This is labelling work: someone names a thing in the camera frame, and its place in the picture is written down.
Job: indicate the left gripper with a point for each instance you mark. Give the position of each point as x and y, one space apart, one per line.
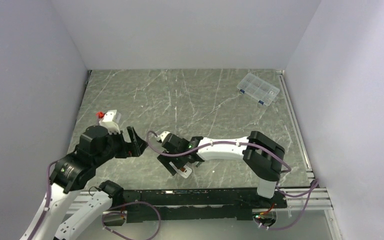
134 148

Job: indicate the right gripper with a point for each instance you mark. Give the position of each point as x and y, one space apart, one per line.
165 160

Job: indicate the white remote control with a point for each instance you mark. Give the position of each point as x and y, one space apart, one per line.
184 171

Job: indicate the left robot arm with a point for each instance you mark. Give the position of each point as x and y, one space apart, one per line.
70 176

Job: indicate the clear plastic organizer box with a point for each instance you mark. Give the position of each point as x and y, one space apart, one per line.
257 88

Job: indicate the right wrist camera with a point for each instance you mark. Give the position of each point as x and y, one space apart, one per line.
162 136

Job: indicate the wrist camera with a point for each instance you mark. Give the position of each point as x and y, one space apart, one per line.
162 136
110 120

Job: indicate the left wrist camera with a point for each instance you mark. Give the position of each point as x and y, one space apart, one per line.
110 120

